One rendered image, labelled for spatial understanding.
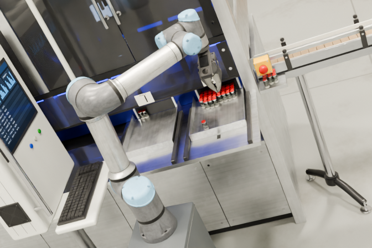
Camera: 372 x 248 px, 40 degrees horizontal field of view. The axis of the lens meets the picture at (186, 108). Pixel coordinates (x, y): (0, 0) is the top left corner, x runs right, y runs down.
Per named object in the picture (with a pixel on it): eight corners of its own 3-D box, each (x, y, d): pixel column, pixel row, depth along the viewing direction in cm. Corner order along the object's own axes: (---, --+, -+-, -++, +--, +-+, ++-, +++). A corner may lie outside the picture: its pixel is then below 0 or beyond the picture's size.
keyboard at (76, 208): (79, 169, 258) (77, 166, 257) (103, 163, 255) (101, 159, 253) (57, 226, 224) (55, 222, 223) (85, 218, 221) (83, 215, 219)
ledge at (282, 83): (259, 80, 252) (258, 77, 251) (285, 72, 249) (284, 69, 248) (261, 94, 241) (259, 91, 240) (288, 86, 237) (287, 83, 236)
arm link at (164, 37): (163, 39, 185) (187, 24, 188) (150, 34, 194) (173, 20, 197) (171, 57, 189) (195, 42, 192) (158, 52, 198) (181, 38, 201)
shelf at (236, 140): (128, 125, 266) (126, 122, 265) (256, 87, 248) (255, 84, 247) (109, 185, 225) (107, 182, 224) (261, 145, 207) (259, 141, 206)
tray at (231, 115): (195, 102, 255) (192, 96, 253) (244, 87, 248) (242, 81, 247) (191, 141, 226) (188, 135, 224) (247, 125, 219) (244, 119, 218)
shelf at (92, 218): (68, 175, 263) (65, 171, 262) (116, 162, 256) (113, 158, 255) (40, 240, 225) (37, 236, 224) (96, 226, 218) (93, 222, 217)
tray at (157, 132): (134, 119, 264) (132, 114, 262) (181, 106, 257) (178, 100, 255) (123, 160, 235) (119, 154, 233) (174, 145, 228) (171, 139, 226)
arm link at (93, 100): (79, 104, 164) (196, 25, 178) (70, 96, 173) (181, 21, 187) (97, 131, 170) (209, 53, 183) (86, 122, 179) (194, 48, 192)
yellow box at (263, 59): (257, 69, 241) (252, 56, 238) (272, 65, 239) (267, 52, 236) (258, 77, 235) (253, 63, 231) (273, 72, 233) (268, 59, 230)
